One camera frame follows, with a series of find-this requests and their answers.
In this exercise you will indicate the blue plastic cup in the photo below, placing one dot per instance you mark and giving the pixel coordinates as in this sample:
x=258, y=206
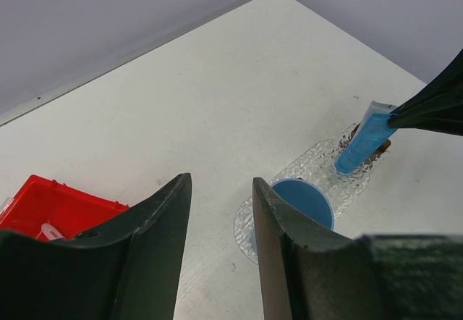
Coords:
x=307, y=204

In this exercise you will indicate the blue toothpaste tube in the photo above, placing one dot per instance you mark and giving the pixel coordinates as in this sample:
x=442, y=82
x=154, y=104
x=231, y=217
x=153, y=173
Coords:
x=368, y=138

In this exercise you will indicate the pink toothbrush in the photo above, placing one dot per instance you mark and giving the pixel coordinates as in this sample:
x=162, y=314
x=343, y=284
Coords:
x=50, y=232

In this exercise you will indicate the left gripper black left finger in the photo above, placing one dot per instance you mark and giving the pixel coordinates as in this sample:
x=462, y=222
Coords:
x=125, y=268

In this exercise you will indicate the red plastic compartment bin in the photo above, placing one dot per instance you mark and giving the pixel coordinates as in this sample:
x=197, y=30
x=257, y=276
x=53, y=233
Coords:
x=69, y=210

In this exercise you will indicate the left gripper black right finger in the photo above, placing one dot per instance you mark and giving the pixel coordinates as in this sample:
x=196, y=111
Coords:
x=310, y=272

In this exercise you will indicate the clear textured glass tray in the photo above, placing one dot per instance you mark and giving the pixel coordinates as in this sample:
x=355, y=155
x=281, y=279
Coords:
x=315, y=166

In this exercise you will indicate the white toothpaste tube green cap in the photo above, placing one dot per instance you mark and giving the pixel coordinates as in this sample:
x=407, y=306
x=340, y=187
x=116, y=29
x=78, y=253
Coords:
x=376, y=107

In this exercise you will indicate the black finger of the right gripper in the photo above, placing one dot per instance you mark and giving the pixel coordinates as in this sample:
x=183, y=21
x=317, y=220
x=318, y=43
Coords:
x=437, y=107

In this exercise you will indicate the aluminium table frame rail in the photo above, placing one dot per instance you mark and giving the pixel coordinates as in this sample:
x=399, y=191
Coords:
x=52, y=47

